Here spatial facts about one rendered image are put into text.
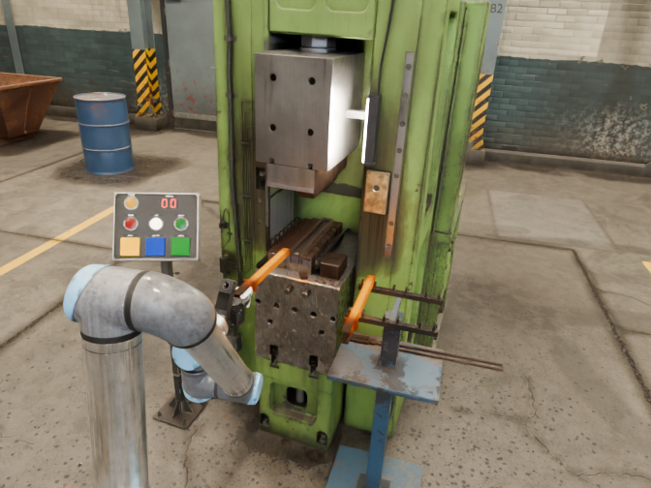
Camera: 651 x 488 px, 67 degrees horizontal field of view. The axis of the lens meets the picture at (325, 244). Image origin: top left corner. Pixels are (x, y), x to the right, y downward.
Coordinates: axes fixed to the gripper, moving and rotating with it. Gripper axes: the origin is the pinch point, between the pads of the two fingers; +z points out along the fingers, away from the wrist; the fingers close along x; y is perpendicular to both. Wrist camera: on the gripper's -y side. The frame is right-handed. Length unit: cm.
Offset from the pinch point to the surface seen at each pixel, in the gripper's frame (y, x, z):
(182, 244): 5, -43, 26
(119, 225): -2, -68, 20
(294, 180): -24.5, -0.4, 42.0
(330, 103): -55, 13, 42
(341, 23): -80, 11, 57
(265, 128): -43, -13, 42
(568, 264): 111, 151, 306
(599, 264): 111, 177, 318
